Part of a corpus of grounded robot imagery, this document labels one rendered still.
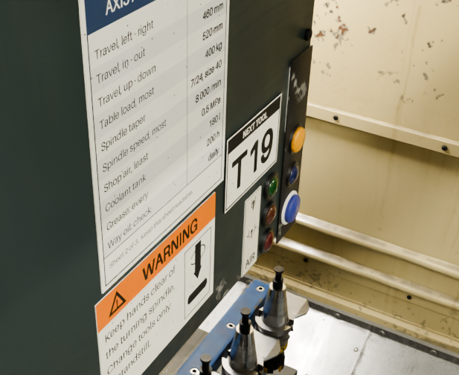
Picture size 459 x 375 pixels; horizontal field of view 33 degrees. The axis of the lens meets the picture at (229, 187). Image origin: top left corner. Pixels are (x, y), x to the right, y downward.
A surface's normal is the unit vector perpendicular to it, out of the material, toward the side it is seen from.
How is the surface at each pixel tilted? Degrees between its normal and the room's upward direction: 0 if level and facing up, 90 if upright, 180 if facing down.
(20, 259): 90
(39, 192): 90
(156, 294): 90
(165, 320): 90
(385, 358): 24
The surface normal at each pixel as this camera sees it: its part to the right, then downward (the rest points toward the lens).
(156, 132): 0.87, 0.29
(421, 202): -0.48, 0.47
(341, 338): -0.16, -0.57
